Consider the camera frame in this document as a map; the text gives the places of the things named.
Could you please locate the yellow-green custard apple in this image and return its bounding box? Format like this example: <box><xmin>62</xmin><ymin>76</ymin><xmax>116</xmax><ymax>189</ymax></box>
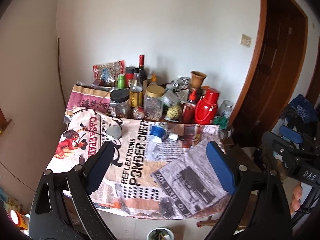
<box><xmin>165</xmin><ymin>105</ymin><xmax>182</xmax><ymax>121</ymax></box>

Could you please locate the red snack bag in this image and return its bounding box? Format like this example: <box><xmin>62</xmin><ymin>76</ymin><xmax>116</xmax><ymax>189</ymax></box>
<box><xmin>93</xmin><ymin>60</ymin><xmax>125</xmax><ymax>87</ymax></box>

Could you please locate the white wall switch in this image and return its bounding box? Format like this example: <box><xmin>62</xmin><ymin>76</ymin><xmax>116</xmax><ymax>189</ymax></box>
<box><xmin>240</xmin><ymin>34</ymin><xmax>252</xmax><ymax>48</ymax></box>

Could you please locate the grey round lid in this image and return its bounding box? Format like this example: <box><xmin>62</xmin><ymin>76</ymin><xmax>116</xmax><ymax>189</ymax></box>
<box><xmin>106</xmin><ymin>125</ymin><xmax>121</xmax><ymax>140</ymax></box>

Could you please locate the orange-cap squeeze bottle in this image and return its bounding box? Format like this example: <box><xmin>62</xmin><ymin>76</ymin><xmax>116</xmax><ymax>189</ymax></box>
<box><xmin>149</xmin><ymin>74</ymin><xmax>157</xmax><ymax>86</ymax></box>

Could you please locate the red-black lidded can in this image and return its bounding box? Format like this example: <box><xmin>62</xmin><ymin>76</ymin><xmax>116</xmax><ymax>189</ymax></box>
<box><xmin>125</xmin><ymin>66</ymin><xmax>135</xmax><ymax>88</ymax></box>

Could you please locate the green small bottle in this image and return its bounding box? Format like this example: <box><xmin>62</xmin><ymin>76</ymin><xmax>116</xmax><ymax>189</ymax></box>
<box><xmin>117</xmin><ymin>74</ymin><xmax>126</xmax><ymax>89</ymax></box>

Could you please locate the black-lid plastic jar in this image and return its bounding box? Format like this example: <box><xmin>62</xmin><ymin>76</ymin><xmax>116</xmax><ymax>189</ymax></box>
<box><xmin>108</xmin><ymin>89</ymin><xmax>131</xmax><ymax>118</ymax></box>

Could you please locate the right hand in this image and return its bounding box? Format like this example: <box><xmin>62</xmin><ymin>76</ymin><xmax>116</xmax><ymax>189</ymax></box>
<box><xmin>289</xmin><ymin>182</ymin><xmax>303</xmax><ymax>215</ymax></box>

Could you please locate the brown ceramic vase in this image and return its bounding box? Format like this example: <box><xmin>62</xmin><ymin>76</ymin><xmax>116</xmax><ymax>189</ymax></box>
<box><xmin>189</xmin><ymin>71</ymin><xmax>207</xmax><ymax>91</ymax></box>

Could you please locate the dark wooden door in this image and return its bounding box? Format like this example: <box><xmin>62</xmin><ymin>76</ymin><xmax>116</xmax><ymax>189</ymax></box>
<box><xmin>232</xmin><ymin>0</ymin><xmax>308</xmax><ymax>147</ymax></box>

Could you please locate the green crumpled plastic bag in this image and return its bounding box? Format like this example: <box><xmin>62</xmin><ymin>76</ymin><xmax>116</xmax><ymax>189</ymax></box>
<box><xmin>213</xmin><ymin>116</ymin><xmax>229</xmax><ymax>130</ymax></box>

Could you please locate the blue knitted cloth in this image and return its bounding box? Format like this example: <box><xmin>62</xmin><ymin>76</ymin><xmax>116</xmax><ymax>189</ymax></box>
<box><xmin>279</xmin><ymin>94</ymin><xmax>318</xmax><ymax>124</ymax></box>

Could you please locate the gold-lid plastic jar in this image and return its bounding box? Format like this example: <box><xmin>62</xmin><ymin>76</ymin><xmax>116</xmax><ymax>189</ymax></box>
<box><xmin>144</xmin><ymin>85</ymin><xmax>165</xmax><ymax>121</ymax></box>

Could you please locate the printed newspaper-pattern tablecloth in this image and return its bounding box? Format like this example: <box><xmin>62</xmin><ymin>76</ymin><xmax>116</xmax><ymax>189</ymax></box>
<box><xmin>48</xmin><ymin>107</ymin><xmax>230</xmax><ymax>220</ymax></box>

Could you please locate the small dark labelled bottle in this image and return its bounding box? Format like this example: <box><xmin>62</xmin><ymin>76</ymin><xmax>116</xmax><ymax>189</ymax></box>
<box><xmin>168</xmin><ymin>132</ymin><xmax>184</xmax><ymax>141</ymax></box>

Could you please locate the white trash bowl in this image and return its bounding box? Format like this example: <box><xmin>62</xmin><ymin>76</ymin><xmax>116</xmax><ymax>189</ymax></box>
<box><xmin>146</xmin><ymin>228</ymin><xmax>175</xmax><ymax>240</ymax></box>

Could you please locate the pink paper bag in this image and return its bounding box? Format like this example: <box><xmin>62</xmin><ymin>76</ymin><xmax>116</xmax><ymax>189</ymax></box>
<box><xmin>65</xmin><ymin>85</ymin><xmax>111</xmax><ymax>116</ymax></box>

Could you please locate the red sauce squeeze bottle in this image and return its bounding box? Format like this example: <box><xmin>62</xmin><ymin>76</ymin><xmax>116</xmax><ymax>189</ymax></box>
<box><xmin>182</xmin><ymin>90</ymin><xmax>197</xmax><ymax>124</ymax></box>

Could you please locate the red thermos jug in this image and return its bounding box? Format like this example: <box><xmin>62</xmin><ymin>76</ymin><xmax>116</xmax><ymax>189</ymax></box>
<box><xmin>195</xmin><ymin>88</ymin><xmax>220</xmax><ymax>125</ymax></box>

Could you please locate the dark wine bottle red cap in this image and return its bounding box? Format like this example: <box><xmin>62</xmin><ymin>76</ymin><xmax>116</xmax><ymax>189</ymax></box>
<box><xmin>138</xmin><ymin>55</ymin><xmax>148</xmax><ymax>93</ymax></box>

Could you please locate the silver foil bag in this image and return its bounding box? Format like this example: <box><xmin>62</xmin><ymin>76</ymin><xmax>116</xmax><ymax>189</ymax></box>
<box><xmin>171</xmin><ymin>77</ymin><xmax>190</xmax><ymax>92</ymax></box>

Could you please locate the soy sauce glass bottle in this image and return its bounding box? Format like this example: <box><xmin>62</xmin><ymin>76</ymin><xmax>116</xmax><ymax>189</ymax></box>
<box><xmin>129</xmin><ymin>73</ymin><xmax>143</xmax><ymax>108</ymax></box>

